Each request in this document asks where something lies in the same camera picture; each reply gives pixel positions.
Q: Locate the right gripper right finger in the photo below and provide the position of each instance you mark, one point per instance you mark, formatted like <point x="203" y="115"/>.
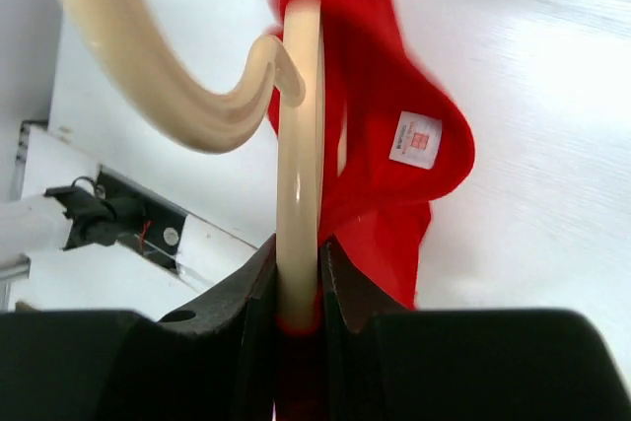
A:
<point x="386" y="362"/>

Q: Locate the red t shirt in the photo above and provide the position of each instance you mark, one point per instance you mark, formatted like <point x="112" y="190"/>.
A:
<point x="393" y="143"/>

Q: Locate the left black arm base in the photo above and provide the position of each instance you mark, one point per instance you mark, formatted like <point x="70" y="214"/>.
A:
<point x="108" y="210"/>

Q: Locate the beige plastic clothes hanger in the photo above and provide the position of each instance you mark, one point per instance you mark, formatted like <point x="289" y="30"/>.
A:
<point x="123" y="37"/>

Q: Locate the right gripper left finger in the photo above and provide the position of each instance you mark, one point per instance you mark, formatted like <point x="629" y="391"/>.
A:
<point x="119" y="365"/>

